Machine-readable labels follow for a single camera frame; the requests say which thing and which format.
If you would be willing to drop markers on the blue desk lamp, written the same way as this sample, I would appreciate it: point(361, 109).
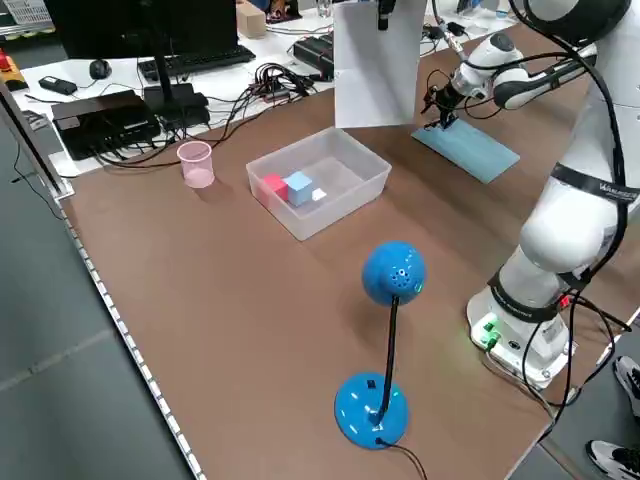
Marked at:
point(395, 270)

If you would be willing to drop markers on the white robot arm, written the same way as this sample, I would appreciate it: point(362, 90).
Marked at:
point(565, 230)
point(505, 80)

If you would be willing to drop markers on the translucent plastic bin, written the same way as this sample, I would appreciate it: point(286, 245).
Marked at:
point(310, 225)

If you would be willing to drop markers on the white desk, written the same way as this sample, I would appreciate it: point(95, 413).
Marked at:
point(125, 75)

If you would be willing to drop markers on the pink mesh cup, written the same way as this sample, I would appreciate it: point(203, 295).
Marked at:
point(197, 172)

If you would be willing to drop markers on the white A4 paper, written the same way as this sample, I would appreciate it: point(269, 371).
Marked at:
point(370, 75)

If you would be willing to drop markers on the black keyboard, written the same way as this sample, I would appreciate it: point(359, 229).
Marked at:
point(210, 57)

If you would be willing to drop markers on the aluminium frame post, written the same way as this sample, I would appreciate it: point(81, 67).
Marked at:
point(30, 145)

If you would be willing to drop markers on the ribbed black power unit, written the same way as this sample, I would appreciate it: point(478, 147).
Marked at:
point(315, 52)

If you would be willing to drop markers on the emergency stop button box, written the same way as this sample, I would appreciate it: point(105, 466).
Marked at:
point(12, 77)

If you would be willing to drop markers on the black computer monitor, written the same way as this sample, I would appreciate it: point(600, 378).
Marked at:
point(140, 25)

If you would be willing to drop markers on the small black flat device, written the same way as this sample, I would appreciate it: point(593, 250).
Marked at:
point(57, 84)

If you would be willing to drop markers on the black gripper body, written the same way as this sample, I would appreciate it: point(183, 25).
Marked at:
point(450, 97)

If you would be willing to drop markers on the black flat electronics box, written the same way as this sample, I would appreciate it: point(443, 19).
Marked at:
point(100, 115)

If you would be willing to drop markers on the red cube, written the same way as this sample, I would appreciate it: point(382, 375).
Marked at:
point(274, 186)

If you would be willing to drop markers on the blue clipboard with metal clip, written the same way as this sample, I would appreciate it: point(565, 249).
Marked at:
point(475, 152)

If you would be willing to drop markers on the black computer mouse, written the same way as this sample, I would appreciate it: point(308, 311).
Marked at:
point(100, 68)

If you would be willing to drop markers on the small cardboard box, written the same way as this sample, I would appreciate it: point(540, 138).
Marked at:
point(251, 21)

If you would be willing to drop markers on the blue cube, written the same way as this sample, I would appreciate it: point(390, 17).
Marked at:
point(300, 192)

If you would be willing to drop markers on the person's foot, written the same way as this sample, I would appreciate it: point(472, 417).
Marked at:
point(629, 382)
point(615, 457)

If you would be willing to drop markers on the small white scrap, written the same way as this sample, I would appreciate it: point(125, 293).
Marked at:
point(318, 195)

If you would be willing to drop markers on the white mesh crate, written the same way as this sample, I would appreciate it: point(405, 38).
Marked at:
point(25, 10)

